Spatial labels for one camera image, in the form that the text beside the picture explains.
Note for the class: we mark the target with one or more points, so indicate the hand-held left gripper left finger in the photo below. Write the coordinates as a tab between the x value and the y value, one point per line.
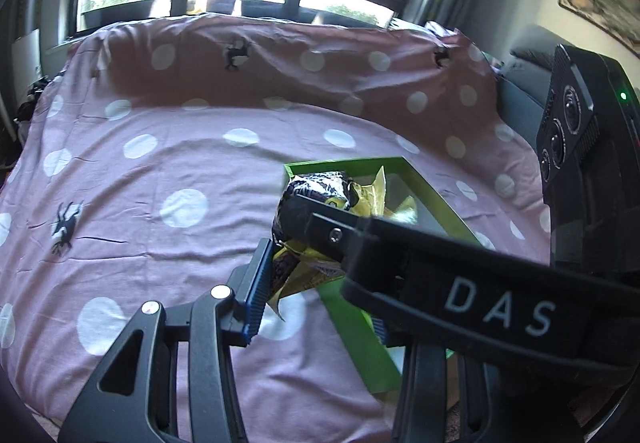
257	293

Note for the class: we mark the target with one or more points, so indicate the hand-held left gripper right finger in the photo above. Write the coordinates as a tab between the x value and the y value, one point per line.
425	398

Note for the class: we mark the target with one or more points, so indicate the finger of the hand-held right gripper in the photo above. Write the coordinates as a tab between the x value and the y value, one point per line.
330	235

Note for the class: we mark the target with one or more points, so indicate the long yellow snack packet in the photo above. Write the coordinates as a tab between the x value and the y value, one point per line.
300	273

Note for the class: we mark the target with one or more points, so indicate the orange snack bag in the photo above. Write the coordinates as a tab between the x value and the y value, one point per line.
310	188

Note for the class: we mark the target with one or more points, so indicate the pale yellow-green snack packet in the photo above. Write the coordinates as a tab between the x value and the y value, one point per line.
372	195

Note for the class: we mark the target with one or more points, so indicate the green cardboard box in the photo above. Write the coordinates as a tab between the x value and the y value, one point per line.
360	338

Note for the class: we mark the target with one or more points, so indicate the pink dotted bedsheet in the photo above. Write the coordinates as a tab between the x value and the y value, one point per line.
150	123

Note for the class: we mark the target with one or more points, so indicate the dark grey sofa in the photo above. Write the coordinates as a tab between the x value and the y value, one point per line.
525	83

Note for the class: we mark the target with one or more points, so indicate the long dark planter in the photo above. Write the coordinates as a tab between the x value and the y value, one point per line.
117	13
280	9

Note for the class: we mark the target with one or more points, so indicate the small round flower pot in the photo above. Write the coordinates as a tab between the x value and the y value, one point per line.
222	4

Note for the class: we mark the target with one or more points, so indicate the white lampshade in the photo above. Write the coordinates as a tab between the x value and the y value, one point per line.
27	58

